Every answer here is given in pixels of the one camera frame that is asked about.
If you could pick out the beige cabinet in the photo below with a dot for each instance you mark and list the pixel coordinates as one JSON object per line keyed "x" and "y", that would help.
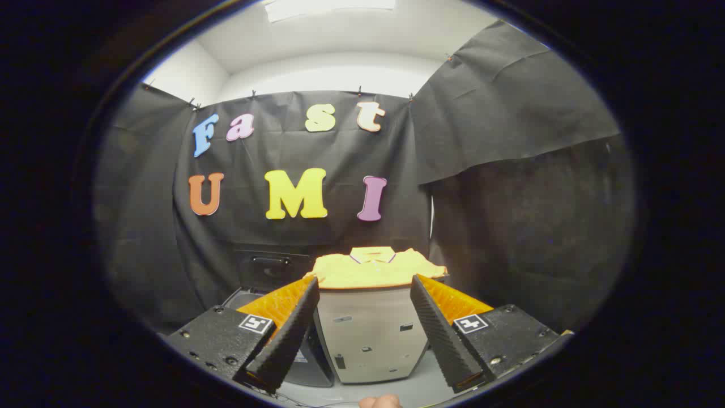
{"x": 368, "y": 334}

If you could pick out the orange polo shirt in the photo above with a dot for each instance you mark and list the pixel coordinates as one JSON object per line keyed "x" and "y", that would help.
{"x": 368, "y": 269}

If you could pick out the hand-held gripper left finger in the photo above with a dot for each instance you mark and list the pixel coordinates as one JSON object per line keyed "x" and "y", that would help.
{"x": 286, "y": 345}

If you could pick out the dark grey washing machine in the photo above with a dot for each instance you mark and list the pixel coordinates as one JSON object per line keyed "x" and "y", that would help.
{"x": 314, "y": 362}

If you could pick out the dark transparent washing machine lid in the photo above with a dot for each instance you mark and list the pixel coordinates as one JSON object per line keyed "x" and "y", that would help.
{"x": 272, "y": 266}

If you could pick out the ceiling light panel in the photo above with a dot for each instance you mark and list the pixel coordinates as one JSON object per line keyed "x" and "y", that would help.
{"x": 328, "y": 8}

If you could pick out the black backdrop cloth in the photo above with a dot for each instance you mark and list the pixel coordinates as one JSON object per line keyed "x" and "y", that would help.
{"x": 283, "y": 153}

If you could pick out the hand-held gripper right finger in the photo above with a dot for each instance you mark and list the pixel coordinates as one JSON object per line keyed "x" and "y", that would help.
{"x": 444, "y": 345}

